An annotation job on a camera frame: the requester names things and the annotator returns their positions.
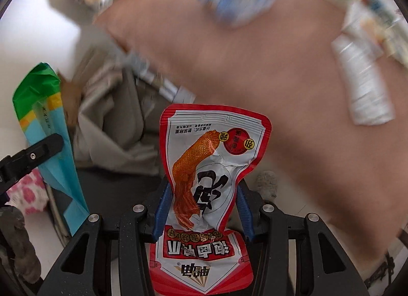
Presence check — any cardboard box on floor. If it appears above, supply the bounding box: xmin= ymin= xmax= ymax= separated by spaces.
xmin=57 ymin=72 xmax=83 ymax=128

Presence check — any white orange medicine box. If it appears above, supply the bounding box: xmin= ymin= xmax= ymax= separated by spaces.
xmin=342 ymin=0 xmax=400 ymax=59

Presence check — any teal green snack bag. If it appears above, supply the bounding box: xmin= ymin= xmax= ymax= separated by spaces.
xmin=12 ymin=63 xmax=89 ymax=235

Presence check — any cat pattern table mat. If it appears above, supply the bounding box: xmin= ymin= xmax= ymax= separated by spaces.
xmin=95 ymin=0 xmax=407 ymax=269

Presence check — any pink floral bag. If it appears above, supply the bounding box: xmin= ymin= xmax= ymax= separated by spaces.
xmin=7 ymin=168 xmax=49 ymax=216

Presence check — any silver pill blister pack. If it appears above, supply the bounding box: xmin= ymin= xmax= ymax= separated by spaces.
xmin=331 ymin=34 xmax=396 ymax=126

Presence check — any red chicken feet snack packet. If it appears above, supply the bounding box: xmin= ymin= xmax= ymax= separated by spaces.
xmin=149 ymin=104 xmax=272 ymax=295

